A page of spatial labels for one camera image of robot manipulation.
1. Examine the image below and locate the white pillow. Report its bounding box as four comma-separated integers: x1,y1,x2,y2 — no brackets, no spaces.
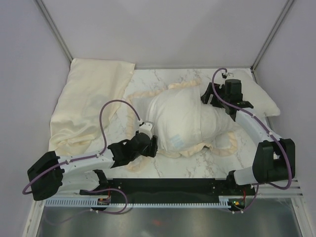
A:
197,69,281,139

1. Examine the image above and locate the white ruffled pillowcase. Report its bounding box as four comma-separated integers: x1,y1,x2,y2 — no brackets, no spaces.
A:
126,79,237,158

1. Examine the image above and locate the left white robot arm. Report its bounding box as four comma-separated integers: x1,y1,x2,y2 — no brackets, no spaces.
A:
22,131,158,201

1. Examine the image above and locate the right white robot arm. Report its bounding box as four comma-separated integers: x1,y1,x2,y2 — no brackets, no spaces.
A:
201,79,295,195

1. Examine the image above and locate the cream yellow pillow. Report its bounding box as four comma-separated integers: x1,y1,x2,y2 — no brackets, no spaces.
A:
49,58,135,156

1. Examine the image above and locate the shiny metal sheet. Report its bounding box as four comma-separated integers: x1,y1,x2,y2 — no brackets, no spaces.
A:
37,200,302,237

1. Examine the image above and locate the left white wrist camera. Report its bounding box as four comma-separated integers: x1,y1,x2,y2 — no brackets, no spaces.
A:
138,121,154,134

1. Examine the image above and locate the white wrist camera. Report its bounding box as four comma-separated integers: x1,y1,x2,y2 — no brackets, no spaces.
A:
221,70,234,80
138,121,154,134

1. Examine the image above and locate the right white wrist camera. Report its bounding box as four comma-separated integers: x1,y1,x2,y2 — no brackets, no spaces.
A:
221,70,234,80

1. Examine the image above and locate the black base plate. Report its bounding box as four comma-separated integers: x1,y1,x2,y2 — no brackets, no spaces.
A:
95,178,255,202

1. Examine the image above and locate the right aluminium corner post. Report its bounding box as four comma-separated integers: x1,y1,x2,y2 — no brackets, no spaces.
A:
250,0,296,73

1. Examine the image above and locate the aluminium corner post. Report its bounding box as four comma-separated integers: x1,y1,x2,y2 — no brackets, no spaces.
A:
34,0,73,63
250,0,296,73

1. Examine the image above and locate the aluminium frame rail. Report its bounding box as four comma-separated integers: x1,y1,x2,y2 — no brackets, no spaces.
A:
34,176,306,198

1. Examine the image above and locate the white slotted cable duct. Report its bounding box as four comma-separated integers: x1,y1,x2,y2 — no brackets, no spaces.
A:
44,196,247,208

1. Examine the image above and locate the left aluminium corner post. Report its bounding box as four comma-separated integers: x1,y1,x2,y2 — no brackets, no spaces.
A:
34,0,73,63

